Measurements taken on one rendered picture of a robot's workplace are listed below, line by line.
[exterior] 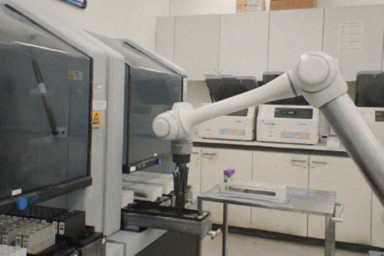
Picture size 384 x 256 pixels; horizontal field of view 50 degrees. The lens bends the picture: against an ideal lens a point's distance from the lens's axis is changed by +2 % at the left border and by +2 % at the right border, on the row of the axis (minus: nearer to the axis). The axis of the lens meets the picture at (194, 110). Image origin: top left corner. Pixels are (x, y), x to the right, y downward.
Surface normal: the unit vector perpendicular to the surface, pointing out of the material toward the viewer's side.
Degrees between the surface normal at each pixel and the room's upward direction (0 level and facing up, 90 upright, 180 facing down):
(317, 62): 89
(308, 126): 90
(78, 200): 90
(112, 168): 90
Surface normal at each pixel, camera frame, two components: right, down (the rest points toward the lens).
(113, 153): 0.94, 0.04
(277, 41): -0.33, 0.01
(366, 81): -0.23, 0.80
